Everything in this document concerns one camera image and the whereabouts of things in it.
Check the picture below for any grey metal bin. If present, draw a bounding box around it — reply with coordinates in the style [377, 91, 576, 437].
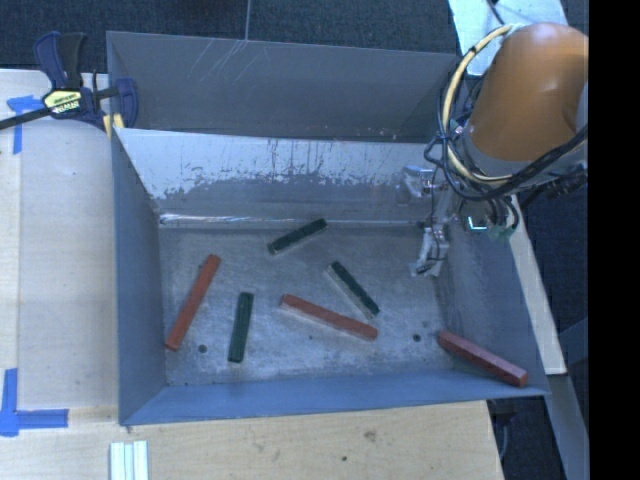
[105, 30, 552, 427]

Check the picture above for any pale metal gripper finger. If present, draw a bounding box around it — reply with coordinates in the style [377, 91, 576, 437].
[408, 223, 451, 278]
[396, 164, 437, 205]

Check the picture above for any dark green flat block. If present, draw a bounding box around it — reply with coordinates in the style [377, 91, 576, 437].
[324, 260, 382, 321]
[266, 217, 329, 257]
[227, 291, 256, 365]

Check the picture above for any red-brown flat block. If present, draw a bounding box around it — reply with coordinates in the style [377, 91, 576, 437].
[437, 329, 530, 389]
[278, 293, 380, 342]
[164, 253, 223, 353]

